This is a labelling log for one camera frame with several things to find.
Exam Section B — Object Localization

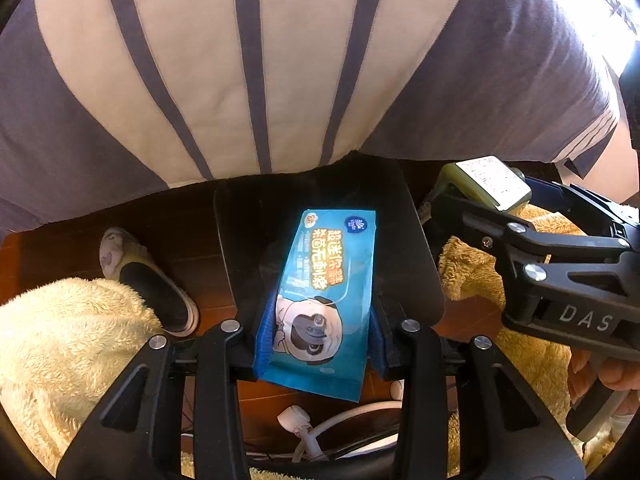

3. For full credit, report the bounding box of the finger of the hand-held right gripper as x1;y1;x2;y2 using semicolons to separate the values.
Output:
430;192;632;267
522;176;640;234

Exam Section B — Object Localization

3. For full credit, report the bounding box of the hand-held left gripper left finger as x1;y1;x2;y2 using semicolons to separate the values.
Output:
57;287;281;480

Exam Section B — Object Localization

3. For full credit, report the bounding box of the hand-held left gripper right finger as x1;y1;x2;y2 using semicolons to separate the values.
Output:
369;305;587;480

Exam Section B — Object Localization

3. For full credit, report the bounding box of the pale green box white label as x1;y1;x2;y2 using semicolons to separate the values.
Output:
439;156;532;211

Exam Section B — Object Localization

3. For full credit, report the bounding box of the blue wet wipes packet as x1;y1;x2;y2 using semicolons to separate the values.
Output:
251;206;378;402

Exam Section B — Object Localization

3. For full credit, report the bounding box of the black bag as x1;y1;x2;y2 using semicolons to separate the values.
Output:
214;157;446;331

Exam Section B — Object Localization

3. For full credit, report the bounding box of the person's right hand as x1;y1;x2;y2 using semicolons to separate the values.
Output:
567;350;640;431

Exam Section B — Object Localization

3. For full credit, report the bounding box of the grey black slipper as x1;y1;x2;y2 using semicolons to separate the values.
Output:
98;226;200;337

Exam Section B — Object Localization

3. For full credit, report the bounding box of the blue white striped bedspread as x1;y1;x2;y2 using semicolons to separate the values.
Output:
0;0;636;233

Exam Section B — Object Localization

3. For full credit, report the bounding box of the white cable with plug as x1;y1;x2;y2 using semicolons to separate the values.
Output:
277;380;406;466

